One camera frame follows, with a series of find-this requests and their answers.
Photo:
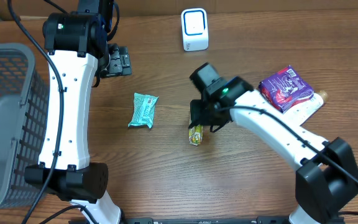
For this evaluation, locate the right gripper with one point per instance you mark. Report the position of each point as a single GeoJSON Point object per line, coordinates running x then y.
{"type": "Point", "coordinates": [201, 118]}

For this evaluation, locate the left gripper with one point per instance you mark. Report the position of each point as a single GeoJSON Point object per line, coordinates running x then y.
{"type": "Point", "coordinates": [121, 61]}

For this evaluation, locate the green snack packet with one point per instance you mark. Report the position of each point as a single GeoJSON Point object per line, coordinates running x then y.
{"type": "Point", "coordinates": [196, 135]}

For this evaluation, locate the teal wet wipes pack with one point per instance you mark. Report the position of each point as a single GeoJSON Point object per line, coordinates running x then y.
{"type": "Point", "coordinates": [144, 110]}

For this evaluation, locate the purple tissue pack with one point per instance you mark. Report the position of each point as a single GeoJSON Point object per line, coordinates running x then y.
{"type": "Point", "coordinates": [285, 89]}

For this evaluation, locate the white tube gold cap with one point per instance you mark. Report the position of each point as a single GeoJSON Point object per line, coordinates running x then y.
{"type": "Point", "coordinates": [299, 113]}

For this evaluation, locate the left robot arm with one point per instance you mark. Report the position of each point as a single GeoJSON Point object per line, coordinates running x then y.
{"type": "Point", "coordinates": [79, 53]}

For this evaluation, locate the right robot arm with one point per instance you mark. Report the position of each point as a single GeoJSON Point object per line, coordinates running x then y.
{"type": "Point", "coordinates": [326, 172]}

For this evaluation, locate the white barcode scanner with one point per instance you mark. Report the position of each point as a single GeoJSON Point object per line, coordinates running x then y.
{"type": "Point", "coordinates": [194, 26]}

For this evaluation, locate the grey plastic shopping basket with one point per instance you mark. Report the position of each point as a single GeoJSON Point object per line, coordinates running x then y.
{"type": "Point", "coordinates": [23, 114]}

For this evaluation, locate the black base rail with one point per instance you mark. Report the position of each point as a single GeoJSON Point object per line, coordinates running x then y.
{"type": "Point", "coordinates": [258, 220]}

